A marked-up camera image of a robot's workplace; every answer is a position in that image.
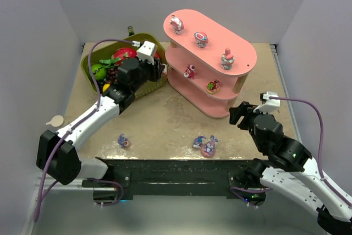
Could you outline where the red white figurine toy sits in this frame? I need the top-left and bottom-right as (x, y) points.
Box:
(184, 64), (195, 79)

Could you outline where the pink egg strawberry toy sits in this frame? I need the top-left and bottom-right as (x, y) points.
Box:
(206, 79), (221, 94)

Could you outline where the blue purple bunny toy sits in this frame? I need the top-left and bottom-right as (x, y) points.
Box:
(192, 135), (206, 149)

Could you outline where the pink white figurine toy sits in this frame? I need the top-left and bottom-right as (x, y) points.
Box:
(170, 15), (184, 35)

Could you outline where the pink oval figurine toy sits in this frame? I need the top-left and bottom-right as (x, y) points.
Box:
(194, 31), (209, 48)

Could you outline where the pink hat figurine toy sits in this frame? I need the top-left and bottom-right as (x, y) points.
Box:
(221, 48), (235, 70)

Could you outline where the red bear figurine toy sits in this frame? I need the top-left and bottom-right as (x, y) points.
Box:
(162, 65), (168, 76)

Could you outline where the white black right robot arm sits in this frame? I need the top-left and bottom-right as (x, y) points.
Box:
(229, 101), (351, 234)

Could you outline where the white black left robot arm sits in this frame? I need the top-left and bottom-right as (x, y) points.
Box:
(36, 58), (166, 185)

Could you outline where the pink three-tier shelf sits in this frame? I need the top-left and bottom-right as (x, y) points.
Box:
(163, 9), (257, 118)

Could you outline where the olive green plastic basket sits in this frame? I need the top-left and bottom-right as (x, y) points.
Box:
(80, 33), (168, 99)

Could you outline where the red dragon fruit toy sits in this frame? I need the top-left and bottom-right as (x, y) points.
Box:
(100, 47), (137, 67)

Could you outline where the purple grape bunch toy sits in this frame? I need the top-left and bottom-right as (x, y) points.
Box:
(106, 67), (118, 83)

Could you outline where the yellow lemon toy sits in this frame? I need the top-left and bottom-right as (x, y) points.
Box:
(102, 84), (110, 92)

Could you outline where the purple bunny pink disc toy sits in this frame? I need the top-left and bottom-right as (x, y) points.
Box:
(201, 135), (218, 158)

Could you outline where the green glass bottle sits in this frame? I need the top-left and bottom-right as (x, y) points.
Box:
(128, 26), (135, 36)

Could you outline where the green lime toy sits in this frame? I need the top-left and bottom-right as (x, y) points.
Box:
(90, 64), (107, 81)

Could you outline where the purple elephant figurine toy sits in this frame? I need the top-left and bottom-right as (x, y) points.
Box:
(118, 134), (130, 148)

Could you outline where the green soap pump bottle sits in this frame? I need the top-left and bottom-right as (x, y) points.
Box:
(45, 115), (64, 128)

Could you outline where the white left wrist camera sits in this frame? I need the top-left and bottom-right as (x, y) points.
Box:
(132, 41), (157, 64)

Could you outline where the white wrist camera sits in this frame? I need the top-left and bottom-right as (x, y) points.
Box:
(132, 41), (157, 64)
(254, 91), (281, 113)

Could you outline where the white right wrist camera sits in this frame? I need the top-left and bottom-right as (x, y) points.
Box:
(254, 91), (281, 113)

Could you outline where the aluminium frame rail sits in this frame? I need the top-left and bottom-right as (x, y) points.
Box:
(271, 42), (338, 235)

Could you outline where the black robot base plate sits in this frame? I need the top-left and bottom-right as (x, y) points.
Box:
(82, 159), (266, 205)

